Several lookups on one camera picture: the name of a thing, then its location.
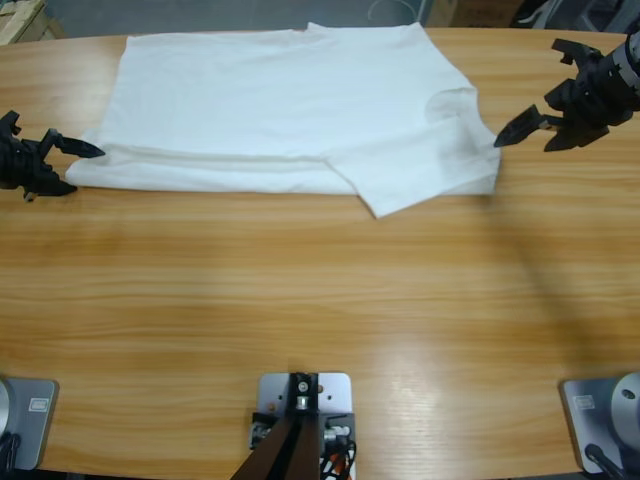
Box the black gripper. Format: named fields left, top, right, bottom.
left=0, top=129, right=106, bottom=201
left=493, top=44, right=640, bottom=153

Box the white t-shirt with black print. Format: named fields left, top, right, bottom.
left=64, top=20, right=503, bottom=220

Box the silver arm base disc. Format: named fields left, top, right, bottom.
left=604, top=371, right=640, bottom=446
left=0, top=378, right=14, bottom=436

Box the brown cardboard box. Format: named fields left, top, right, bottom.
left=429, top=0, right=526, bottom=29

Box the pale cardboard box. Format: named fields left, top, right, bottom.
left=0, top=0, right=67, bottom=45

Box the grey metal frame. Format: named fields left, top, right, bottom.
left=514, top=0, right=640, bottom=36

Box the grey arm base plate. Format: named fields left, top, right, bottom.
left=558, top=377, right=640, bottom=474
left=0, top=378, right=60, bottom=471

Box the black base cable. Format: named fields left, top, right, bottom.
left=0, top=432, right=24, bottom=471
left=584, top=442, right=629, bottom=480

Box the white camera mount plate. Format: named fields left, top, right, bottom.
left=257, top=371, right=354, bottom=416

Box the black post clamp bracket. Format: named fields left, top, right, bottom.
left=249, top=410, right=357, bottom=451

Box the dark camera post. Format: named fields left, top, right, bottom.
left=233, top=371, right=321, bottom=480

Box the orange cable bundle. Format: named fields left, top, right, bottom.
left=319, top=439, right=359, bottom=480

